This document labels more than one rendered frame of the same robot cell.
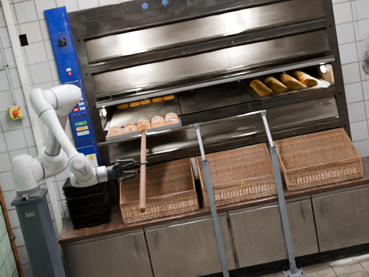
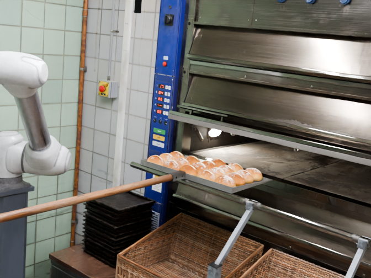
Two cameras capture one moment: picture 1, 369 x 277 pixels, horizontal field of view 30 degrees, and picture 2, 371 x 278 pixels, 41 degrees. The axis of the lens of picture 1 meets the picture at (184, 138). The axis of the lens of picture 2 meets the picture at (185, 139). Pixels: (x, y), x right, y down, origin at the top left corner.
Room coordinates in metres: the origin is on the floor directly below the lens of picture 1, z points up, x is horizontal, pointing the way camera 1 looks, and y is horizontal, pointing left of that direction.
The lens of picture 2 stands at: (3.06, -1.12, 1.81)
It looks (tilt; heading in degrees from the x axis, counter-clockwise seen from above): 11 degrees down; 39
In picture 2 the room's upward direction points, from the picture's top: 6 degrees clockwise
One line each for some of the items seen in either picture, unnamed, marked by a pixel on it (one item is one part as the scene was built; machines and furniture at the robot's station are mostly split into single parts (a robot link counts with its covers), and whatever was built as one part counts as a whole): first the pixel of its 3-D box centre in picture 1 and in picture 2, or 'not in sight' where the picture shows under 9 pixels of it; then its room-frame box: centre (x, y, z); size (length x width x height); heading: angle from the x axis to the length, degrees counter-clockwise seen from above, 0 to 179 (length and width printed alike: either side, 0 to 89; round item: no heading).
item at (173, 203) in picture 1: (158, 189); (189, 263); (4.91, 0.26, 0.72); 0.56 x 0.49 x 0.28; 89
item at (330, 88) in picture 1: (219, 110); (334, 199); (5.20, -0.30, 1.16); 1.80 x 0.06 x 0.04; 90
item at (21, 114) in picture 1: (16, 111); (107, 88); (5.14, 1.20, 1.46); 0.10 x 0.07 x 0.10; 90
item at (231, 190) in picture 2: (144, 126); (206, 169); (4.99, 0.28, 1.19); 0.55 x 0.36 x 0.03; 91
